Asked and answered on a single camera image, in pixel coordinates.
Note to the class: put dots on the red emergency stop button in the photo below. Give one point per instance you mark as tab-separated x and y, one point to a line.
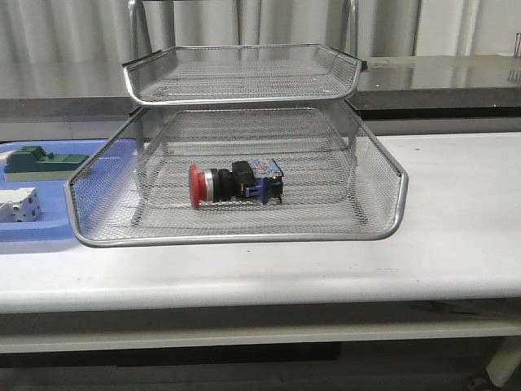
247	180

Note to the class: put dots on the mesh tray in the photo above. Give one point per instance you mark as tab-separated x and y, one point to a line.
317	169
201	75
373	210

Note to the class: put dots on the blue plastic tray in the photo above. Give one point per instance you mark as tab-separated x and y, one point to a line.
32	232

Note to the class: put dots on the green and beige relay module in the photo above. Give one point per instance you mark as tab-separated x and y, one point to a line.
33	163

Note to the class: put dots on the white circuit breaker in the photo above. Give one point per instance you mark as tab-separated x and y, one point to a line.
20	205

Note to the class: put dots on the grey stone counter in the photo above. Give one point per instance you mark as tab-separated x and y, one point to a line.
415	87

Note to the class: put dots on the grey wire rack frame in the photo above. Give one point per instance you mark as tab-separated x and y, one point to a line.
141	46

